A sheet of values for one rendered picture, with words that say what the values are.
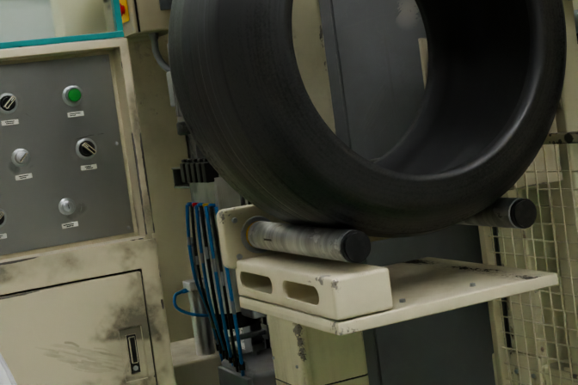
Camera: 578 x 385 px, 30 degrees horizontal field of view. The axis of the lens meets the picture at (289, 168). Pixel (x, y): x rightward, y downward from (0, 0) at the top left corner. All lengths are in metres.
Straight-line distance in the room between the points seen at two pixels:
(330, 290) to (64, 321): 0.67
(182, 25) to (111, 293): 0.63
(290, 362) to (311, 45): 0.55
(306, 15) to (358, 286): 0.57
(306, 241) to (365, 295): 0.14
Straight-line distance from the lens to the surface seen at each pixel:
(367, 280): 1.47
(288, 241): 1.61
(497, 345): 2.07
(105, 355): 2.01
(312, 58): 1.85
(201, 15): 1.47
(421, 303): 1.52
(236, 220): 1.75
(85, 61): 2.04
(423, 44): 2.10
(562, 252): 2.13
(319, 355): 1.87
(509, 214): 1.60
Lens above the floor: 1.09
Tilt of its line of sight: 3 degrees down
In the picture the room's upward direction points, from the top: 8 degrees counter-clockwise
